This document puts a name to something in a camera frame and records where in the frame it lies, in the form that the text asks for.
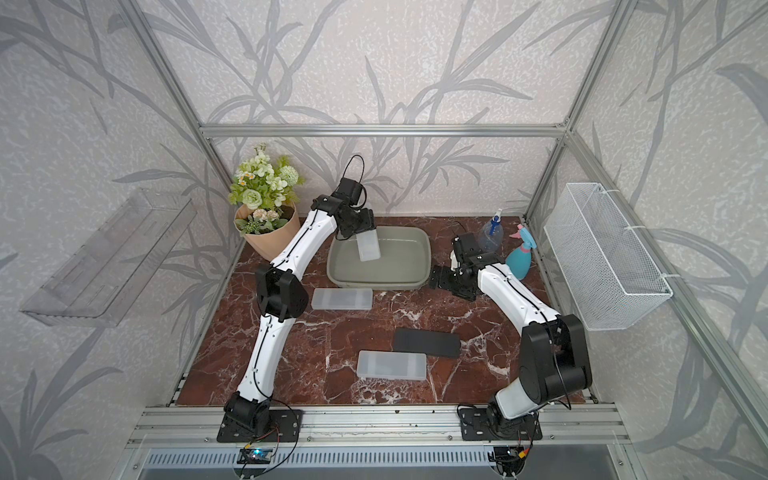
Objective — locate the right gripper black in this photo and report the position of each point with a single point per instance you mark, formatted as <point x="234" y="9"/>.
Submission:
<point x="442" y="281"/>

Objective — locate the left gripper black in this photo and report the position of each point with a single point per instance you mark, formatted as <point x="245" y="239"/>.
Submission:
<point x="368" y="223"/>

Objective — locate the frosted pencil case diagonal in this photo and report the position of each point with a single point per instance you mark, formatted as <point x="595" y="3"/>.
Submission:
<point x="368" y="245"/>

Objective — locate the grey-green storage box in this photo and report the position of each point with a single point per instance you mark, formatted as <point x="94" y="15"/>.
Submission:
<point x="404" y="264"/>

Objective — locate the black pencil case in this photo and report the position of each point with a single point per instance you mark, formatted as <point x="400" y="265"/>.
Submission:
<point x="430" y="343"/>

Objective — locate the frosted pencil case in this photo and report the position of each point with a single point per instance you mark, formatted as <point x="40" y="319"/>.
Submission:
<point x="392" y="365"/>
<point x="342" y="299"/>

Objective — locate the frosted pencil case front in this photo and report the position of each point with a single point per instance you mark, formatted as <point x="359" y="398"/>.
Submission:
<point x="392" y="365"/>

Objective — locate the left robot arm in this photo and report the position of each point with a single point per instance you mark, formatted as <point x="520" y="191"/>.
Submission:
<point x="282" y="298"/>

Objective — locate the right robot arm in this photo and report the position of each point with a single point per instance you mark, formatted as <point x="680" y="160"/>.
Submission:
<point x="554" y="360"/>

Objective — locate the clear blue-cap spray bottle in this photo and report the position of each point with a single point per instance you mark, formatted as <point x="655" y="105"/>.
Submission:
<point x="491" y="235"/>

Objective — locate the teal pink spray bottle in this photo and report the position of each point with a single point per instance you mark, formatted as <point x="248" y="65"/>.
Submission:
<point x="520" y="259"/>

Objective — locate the artificial green white flowers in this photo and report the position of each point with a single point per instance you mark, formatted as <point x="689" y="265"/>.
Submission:
<point x="266" y="189"/>

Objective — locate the right circuit board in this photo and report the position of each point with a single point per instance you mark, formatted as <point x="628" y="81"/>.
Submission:
<point x="508" y="461"/>

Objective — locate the circuit board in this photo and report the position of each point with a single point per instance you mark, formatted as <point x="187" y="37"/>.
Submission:
<point x="508" y="461"/>
<point x="255" y="456"/>

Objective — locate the left circuit board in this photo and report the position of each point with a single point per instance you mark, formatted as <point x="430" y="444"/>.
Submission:
<point x="255" y="456"/>

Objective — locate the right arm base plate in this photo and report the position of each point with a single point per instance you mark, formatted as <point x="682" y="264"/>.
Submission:
<point x="501" y="425"/>

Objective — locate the white wire mesh basket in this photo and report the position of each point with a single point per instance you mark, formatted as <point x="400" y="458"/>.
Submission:
<point x="611" y="276"/>

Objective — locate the aluminium front rail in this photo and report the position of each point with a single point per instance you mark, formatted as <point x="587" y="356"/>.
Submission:
<point x="381" y="425"/>

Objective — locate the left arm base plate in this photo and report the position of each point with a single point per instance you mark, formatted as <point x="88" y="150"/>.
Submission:
<point x="277" y="425"/>

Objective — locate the clear plastic wall shelf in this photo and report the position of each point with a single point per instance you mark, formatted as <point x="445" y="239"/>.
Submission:
<point x="99" y="284"/>

